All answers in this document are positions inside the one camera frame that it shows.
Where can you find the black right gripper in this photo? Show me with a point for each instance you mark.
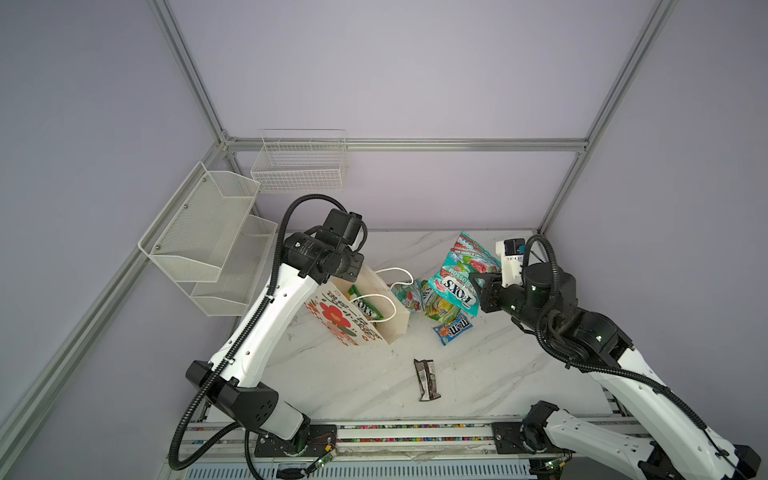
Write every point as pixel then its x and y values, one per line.
pixel 487 282

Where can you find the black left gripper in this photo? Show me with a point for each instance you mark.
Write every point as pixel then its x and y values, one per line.
pixel 352 274

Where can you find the green yellow Fox's candy bag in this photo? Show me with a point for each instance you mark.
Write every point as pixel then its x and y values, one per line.
pixel 366 307

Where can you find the teal Fox's large candy bag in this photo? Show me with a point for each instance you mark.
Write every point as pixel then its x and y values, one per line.
pixel 452 281

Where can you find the white floral paper bag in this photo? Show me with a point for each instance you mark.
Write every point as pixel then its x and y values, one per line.
pixel 331 306

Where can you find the teal Fox's mint blossom bag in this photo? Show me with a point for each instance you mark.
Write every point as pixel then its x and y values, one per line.
pixel 409 295

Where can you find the dark brown snack bar wrapper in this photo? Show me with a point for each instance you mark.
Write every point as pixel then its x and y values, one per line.
pixel 426 375

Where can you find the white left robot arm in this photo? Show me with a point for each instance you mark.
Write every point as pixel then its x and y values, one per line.
pixel 234 373

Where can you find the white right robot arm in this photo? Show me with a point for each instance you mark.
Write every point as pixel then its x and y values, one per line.
pixel 679 445

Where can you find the green Fox's spring tea bag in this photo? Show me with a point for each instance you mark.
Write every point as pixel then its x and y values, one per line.
pixel 436 307

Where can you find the blue m&m's packet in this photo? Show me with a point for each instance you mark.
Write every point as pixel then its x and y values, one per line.
pixel 452 330

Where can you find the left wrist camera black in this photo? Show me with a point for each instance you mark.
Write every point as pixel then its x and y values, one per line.
pixel 341 229

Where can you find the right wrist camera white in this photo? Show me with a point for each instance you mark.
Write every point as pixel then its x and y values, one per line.
pixel 511 253

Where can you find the white wire wall basket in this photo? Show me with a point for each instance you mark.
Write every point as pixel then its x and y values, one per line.
pixel 301 161

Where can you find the white mesh wall basket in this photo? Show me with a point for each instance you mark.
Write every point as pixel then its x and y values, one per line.
pixel 210 243

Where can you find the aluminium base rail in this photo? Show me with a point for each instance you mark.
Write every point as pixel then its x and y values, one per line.
pixel 480 448

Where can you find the aluminium cage frame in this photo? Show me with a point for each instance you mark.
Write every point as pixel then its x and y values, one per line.
pixel 35 407

